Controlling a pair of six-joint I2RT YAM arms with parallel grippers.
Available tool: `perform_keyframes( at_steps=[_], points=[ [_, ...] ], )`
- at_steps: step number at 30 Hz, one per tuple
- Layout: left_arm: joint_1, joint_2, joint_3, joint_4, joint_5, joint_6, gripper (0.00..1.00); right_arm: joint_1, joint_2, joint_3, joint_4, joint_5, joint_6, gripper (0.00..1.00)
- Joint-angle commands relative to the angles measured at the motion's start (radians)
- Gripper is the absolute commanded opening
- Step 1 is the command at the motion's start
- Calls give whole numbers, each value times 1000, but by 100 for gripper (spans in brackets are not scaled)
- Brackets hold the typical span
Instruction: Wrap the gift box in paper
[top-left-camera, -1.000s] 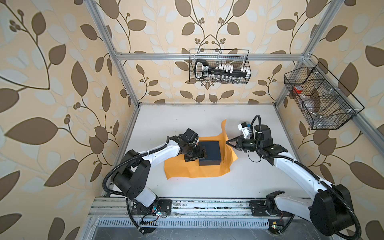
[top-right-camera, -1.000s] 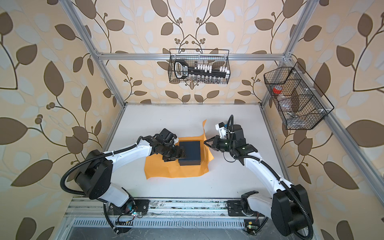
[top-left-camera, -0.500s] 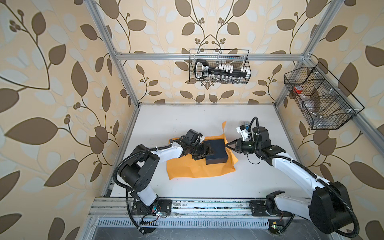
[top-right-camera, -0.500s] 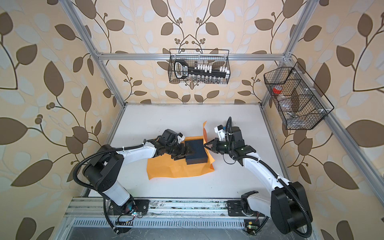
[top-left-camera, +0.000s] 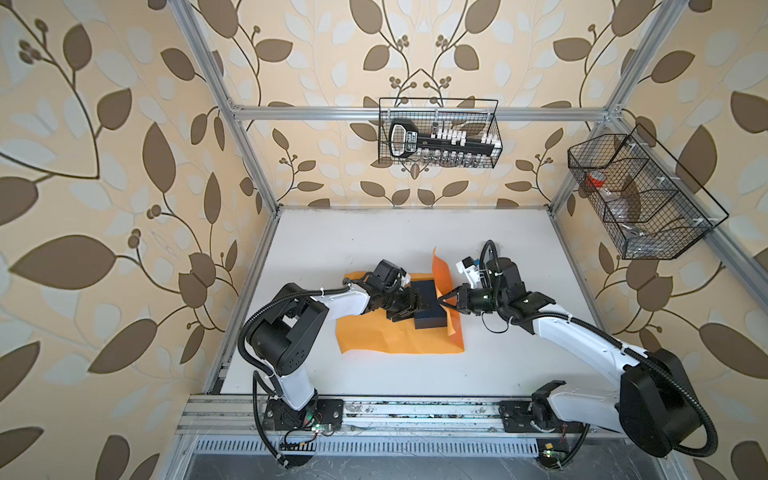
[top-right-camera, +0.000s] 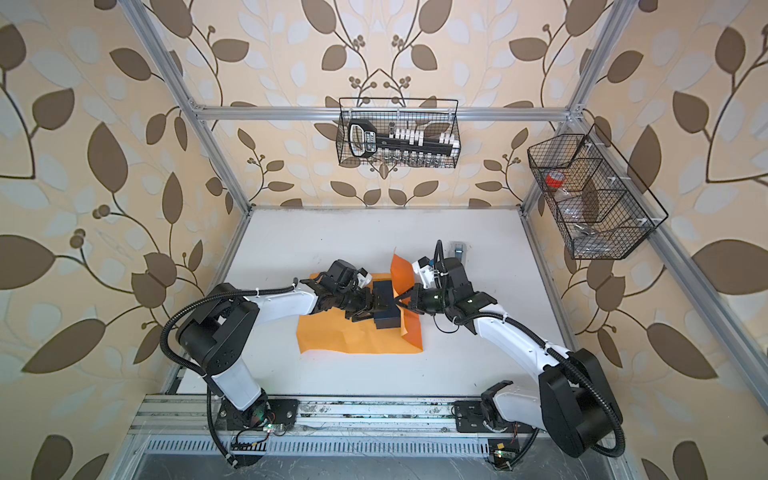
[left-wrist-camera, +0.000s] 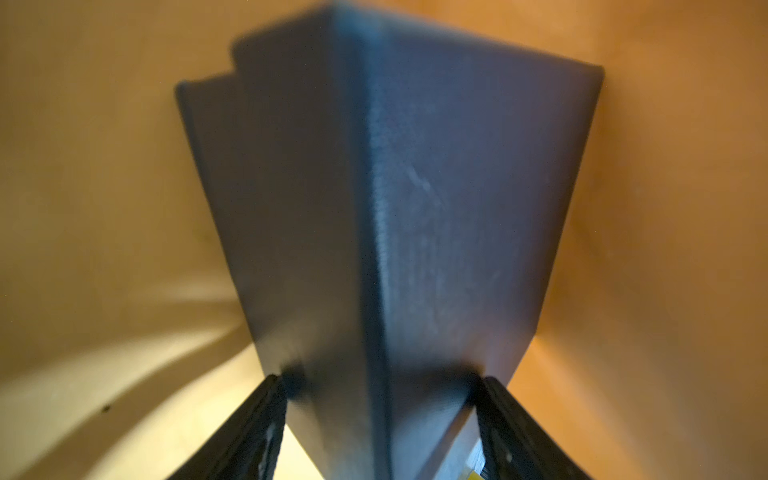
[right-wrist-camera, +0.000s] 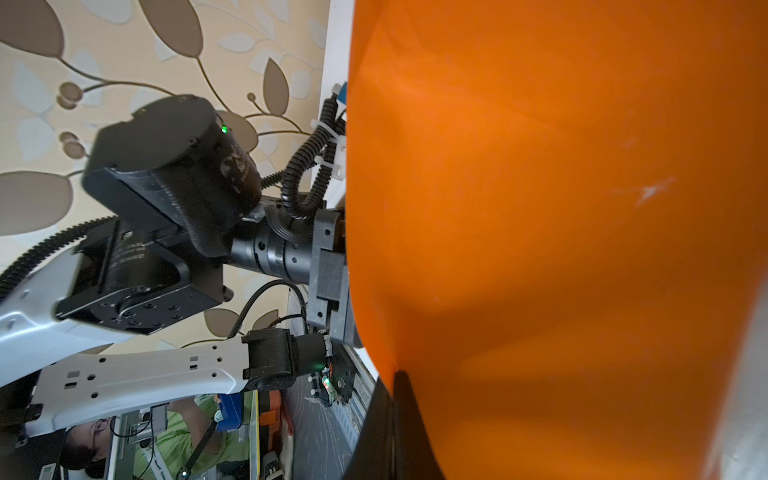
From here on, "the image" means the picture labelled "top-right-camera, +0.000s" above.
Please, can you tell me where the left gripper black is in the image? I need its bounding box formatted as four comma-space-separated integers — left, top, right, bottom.
335, 286, 395, 319

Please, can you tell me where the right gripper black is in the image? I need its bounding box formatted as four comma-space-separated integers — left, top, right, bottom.
395, 283, 454, 314

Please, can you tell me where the black gift box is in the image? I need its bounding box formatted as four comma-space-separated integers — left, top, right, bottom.
372, 280, 401, 330

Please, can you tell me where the orange wrapping paper sheet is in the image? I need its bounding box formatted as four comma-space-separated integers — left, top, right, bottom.
296, 253, 425, 355

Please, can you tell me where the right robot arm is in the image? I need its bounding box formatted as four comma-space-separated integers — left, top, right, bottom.
390, 257, 627, 458

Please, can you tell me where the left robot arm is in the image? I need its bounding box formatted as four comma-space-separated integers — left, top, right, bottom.
161, 260, 395, 428

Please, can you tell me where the white tape dispenser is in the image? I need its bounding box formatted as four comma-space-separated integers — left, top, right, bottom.
450, 242, 467, 262

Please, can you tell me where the black tool set in basket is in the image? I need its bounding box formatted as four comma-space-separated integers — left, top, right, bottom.
346, 120, 461, 161

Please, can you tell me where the red capped item in basket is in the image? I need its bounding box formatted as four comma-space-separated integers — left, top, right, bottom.
545, 170, 566, 192

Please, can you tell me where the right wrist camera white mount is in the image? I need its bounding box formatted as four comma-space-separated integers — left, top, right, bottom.
412, 257, 436, 289

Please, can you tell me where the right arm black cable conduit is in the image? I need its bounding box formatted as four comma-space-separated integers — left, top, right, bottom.
479, 308, 626, 460

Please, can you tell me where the black wire basket centre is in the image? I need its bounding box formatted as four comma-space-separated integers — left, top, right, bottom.
335, 96, 462, 169

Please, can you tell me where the black wire basket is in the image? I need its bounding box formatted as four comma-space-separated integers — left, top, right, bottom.
335, 96, 462, 169
527, 125, 668, 260

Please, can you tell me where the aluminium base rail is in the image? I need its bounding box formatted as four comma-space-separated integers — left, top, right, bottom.
128, 395, 625, 457

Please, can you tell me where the black wire basket right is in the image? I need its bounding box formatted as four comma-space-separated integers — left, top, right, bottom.
527, 125, 668, 260

